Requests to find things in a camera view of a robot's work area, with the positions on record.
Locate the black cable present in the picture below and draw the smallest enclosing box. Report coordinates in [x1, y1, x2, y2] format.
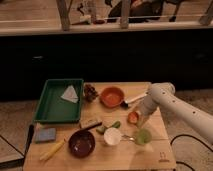
[170, 133, 213, 171]

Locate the green plastic tray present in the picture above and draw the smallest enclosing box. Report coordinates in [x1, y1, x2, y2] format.
[34, 79, 84, 124]

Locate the orange bowl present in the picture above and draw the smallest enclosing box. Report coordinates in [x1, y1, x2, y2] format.
[99, 86, 124, 108]

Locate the wooden block eraser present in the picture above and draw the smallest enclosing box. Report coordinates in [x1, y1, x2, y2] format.
[80, 118, 102, 130]

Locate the blue sponge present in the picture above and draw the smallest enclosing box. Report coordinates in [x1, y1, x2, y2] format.
[34, 128, 56, 143]

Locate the brown grape bunch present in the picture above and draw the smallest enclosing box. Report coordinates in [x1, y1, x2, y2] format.
[84, 84, 98, 102]

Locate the white measuring cup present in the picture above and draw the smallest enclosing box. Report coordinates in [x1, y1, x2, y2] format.
[103, 127, 136, 147]

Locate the purple bowl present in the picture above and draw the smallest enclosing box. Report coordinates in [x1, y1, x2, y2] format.
[68, 130, 96, 158]

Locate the grey folded cloth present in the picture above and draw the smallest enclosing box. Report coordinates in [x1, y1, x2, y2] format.
[61, 85, 78, 103]

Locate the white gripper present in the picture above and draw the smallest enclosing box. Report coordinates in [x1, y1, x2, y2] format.
[136, 98, 158, 128]

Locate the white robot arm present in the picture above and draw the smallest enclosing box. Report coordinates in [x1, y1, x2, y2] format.
[137, 82, 213, 144]

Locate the yellow banana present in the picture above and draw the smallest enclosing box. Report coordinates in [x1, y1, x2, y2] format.
[39, 140, 65, 161]

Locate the green cup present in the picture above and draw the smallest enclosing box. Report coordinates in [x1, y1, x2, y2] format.
[135, 129, 152, 145]

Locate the green vegetable piece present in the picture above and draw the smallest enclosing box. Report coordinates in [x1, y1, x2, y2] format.
[96, 120, 122, 135]

